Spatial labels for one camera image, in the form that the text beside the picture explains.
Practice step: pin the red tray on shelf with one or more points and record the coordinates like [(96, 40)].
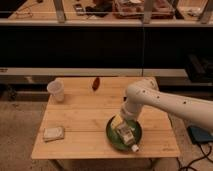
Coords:
[(135, 9)]

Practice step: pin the white sponge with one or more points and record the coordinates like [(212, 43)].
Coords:
[(52, 134)]

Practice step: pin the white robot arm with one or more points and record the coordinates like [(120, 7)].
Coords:
[(146, 92)]

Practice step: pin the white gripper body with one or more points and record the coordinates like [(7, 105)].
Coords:
[(129, 111)]

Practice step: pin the black device on shelf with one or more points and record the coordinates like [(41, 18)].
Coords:
[(79, 9)]

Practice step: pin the green plate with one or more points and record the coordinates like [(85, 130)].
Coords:
[(115, 139)]

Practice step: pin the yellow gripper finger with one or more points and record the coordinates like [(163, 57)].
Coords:
[(117, 120)]

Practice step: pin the small brown red object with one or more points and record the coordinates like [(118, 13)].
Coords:
[(96, 84)]

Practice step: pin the plastic bottle with label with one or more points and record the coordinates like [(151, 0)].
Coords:
[(125, 133)]

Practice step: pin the wooden table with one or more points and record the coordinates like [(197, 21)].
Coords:
[(84, 114)]

